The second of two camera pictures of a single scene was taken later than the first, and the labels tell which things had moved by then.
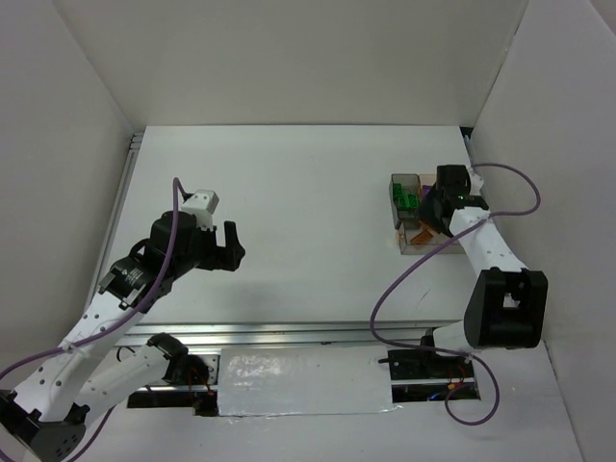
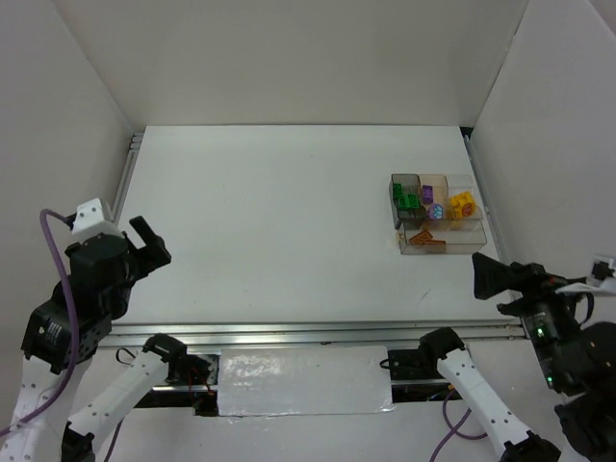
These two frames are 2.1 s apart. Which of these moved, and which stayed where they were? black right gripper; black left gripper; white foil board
Moved: black right gripper; black left gripper
Stayed: white foil board
